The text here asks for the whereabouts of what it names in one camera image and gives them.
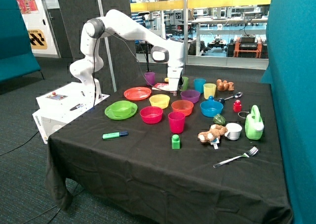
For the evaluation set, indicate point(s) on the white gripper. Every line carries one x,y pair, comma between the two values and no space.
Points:
174,75

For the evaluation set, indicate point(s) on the orange plastic bowl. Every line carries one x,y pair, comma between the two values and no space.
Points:
183,106

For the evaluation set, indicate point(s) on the green plastic bowl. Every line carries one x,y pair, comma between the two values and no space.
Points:
121,108

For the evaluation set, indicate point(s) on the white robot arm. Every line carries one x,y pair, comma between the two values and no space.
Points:
121,26

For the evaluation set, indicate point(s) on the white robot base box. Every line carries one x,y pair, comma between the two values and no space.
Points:
54,111

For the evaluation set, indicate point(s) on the orange plastic plate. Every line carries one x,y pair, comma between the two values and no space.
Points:
137,93

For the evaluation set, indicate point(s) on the green plastic plate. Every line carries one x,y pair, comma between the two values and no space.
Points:
110,115

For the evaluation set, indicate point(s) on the pink white book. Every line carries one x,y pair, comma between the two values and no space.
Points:
161,86

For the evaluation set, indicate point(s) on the yellow plastic bowl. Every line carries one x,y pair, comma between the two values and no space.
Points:
160,100

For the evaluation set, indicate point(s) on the green plastic cup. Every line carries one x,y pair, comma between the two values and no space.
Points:
185,83

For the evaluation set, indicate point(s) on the purple plastic bowl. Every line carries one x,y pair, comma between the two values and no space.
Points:
190,95

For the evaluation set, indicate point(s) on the pink plastic cup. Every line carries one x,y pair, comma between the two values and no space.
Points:
176,122

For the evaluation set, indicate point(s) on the blue plastic cup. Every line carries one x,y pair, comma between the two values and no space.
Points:
199,84

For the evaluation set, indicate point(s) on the purple plastic cup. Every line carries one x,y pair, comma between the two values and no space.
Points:
150,78

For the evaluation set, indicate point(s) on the pink plastic bowl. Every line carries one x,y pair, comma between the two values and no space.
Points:
151,114

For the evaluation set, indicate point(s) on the yellow plastic cup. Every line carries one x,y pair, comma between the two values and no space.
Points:
209,89

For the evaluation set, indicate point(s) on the blue plastic bowl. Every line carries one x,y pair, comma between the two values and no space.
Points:
210,107

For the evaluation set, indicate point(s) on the green toy block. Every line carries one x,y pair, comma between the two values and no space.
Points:
175,141

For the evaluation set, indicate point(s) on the metal spoon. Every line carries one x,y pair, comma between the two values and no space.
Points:
237,95

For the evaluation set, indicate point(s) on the brown plush toy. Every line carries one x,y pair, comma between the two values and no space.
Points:
224,85

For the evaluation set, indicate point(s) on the green toy pepper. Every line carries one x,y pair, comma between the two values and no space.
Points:
219,119

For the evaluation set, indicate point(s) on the brown white plush dog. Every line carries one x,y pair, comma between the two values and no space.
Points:
213,136

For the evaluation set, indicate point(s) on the black tablecloth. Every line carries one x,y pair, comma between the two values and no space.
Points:
143,174

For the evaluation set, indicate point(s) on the red toy block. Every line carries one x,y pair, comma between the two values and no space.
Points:
237,106

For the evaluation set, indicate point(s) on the white ceramic cup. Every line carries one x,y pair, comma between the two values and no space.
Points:
234,131

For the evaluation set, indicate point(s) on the green highlighter marker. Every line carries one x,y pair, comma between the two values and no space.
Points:
114,135

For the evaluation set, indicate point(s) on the green toy watering can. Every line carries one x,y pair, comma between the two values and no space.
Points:
254,125

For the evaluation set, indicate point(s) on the metal fork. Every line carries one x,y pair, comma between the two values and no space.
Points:
247,154

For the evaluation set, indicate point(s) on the black pen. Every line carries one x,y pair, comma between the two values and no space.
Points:
76,107

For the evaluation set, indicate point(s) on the dark grey partition panel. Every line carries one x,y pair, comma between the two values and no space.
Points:
120,66

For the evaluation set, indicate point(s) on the teal sofa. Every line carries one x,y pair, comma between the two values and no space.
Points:
16,57

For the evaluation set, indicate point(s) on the black camera stand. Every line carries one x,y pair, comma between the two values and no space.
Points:
147,57

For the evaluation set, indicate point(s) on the teal partition wall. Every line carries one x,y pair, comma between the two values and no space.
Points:
291,72

